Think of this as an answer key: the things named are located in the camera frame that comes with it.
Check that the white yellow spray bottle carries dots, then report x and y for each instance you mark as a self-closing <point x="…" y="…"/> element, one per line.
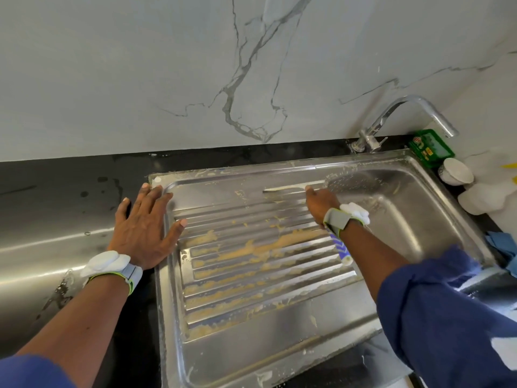
<point x="485" y="198"/>

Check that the blue white squeegee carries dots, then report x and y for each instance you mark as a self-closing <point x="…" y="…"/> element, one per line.
<point x="291" y="187"/>

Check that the green soap tray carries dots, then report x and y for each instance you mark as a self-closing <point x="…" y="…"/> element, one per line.
<point x="430" y="148"/>

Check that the person's right forearm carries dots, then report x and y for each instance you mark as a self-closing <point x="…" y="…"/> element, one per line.
<point x="371" y="258"/>

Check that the chrome faucet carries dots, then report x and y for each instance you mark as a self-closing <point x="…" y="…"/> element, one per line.
<point x="396" y="117"/>

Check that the stainless steel sink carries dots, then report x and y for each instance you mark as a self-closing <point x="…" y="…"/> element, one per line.
<point x="275" y="270"/>

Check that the person's left forearm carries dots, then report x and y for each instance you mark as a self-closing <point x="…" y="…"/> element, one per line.
<point x="77" y="331"/>

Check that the white bowl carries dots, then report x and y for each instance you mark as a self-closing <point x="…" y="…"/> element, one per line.
<point x="456" y="171"/>

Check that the white left wrist tracker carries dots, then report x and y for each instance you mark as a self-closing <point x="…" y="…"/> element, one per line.
<point x="109" y="265"/>

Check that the person's left hand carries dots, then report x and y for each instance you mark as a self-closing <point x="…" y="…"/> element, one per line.
<point x="145" y="230"/>

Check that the blue cloth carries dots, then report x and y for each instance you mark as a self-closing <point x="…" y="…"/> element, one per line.
<point x="502" y="246"/>

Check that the person's right hand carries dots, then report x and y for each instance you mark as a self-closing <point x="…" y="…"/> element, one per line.
<point x="321" y="204"/>

